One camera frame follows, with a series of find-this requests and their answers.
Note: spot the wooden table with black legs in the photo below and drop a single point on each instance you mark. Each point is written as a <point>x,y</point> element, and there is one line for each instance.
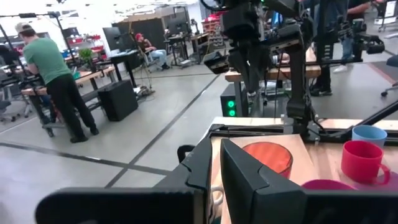
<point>312,71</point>

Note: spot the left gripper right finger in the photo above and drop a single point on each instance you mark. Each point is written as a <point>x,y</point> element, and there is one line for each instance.
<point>264,202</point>

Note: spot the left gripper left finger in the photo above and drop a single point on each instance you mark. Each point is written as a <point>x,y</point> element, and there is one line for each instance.
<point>124,208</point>

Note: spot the person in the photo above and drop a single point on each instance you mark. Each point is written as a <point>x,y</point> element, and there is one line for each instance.
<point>149,46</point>
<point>323,81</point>
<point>347,49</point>
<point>46,59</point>

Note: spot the black metal table frame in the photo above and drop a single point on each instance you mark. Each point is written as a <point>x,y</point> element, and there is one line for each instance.
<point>248,130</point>

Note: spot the black computer monitor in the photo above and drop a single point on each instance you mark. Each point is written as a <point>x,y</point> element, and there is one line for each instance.
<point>113,39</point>

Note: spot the black office chair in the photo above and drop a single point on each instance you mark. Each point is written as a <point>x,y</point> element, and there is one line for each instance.
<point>393,60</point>

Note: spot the background black robot arm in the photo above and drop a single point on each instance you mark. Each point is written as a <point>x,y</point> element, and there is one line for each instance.
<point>367,43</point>

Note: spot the black desk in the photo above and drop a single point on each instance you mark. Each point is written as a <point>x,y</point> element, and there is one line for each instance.
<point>124,56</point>

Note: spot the green potted plant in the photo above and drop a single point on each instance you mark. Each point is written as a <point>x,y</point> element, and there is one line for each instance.
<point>85,54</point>

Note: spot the orange patterned glass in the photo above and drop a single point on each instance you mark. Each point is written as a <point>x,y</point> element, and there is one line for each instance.
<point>270,155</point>

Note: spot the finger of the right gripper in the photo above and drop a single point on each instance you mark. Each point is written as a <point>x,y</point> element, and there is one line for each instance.
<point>217,62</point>
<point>252,68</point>

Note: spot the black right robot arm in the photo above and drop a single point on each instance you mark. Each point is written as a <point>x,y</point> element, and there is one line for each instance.
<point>298,77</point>

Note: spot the black box with green lights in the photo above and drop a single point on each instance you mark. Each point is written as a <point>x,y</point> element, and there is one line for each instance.
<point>230,99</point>

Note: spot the wooden workbench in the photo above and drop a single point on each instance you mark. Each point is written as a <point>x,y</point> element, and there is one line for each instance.
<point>93,74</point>

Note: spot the red mug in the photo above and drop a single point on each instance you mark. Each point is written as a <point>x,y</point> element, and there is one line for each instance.
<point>360,161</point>

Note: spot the blue cup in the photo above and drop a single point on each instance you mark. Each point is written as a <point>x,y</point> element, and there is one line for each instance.
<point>370,133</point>

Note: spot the black computer case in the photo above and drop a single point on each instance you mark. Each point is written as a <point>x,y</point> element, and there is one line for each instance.
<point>118,101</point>

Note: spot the magenta plastic cup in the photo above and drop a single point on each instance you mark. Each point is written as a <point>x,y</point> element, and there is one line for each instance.
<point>326,185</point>

